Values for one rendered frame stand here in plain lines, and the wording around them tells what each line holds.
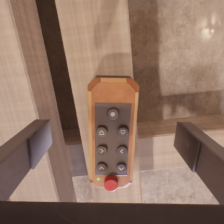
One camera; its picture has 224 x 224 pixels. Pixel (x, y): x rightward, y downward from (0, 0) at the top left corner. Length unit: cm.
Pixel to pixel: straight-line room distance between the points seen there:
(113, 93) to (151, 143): 23
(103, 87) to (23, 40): 15
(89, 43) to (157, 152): 30
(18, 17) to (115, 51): 15
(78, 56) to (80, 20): 5
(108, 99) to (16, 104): 16
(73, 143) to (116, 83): 25
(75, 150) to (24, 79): 22
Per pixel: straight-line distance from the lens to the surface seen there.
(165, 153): 44
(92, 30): 26
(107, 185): 27
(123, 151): 25
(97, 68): 26
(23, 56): 29
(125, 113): 22
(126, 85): 22
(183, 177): 64
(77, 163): 45
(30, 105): 30
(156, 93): 48
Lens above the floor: 46
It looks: 72 degrees down
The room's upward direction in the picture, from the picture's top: 179 degrees clockwise
